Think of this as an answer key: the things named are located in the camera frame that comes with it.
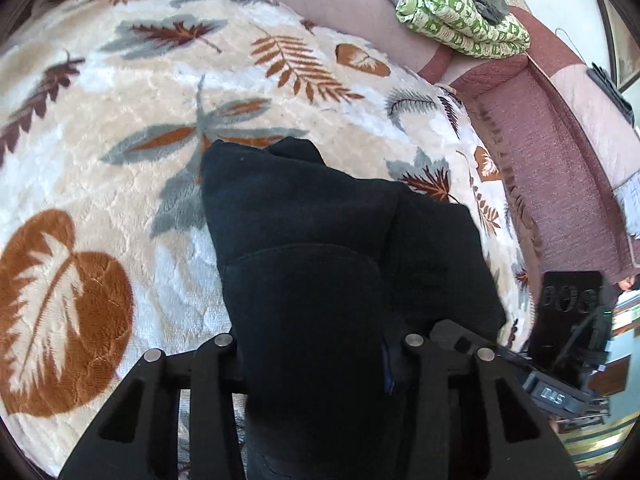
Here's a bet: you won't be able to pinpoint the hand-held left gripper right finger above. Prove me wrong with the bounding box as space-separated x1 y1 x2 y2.
382 332 581 480

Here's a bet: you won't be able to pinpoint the white fringed cloth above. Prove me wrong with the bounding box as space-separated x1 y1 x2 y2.
612 167 640 241

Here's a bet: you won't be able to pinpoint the green patterned cloth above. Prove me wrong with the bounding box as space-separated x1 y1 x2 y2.
395 0 532 60

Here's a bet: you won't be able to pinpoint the pink quilted bedspread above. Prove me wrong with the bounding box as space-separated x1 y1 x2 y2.
160 0 640 281

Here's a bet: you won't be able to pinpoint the black flat object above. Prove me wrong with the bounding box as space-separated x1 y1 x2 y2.
586 62 637 130

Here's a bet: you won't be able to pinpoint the leaf print plush blanket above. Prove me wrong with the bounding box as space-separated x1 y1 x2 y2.
0 0 543 478

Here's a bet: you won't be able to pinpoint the striped floor rug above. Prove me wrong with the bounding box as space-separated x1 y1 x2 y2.
552 410 637 473

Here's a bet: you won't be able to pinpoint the black pants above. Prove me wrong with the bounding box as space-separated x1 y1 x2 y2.
200 136 508 480

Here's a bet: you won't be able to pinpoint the dark framed picture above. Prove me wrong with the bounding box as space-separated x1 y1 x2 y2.
599 0 640 93

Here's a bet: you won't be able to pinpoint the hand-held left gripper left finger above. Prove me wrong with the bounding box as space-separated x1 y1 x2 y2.
59 332 249 480

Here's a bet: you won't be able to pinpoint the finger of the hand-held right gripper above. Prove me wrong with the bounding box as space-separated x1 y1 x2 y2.
429 319 533 368

